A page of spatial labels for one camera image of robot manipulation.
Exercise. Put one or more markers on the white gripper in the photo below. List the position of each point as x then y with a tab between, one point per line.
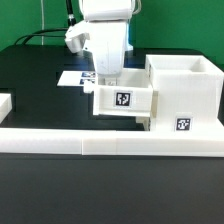
108	43

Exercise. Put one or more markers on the white drawer box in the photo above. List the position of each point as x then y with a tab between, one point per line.
132	96
145	121

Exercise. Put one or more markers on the white drawer cabinet housing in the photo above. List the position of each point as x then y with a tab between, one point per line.
186	92

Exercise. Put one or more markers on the white front drawer box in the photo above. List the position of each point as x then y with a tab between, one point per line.
145	121

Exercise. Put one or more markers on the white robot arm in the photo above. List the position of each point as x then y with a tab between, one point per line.
77	37

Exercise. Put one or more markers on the white fiducial marker sheet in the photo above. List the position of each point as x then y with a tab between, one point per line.
76	78

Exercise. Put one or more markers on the white U-shaped border fence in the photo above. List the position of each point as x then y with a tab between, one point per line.
205	143

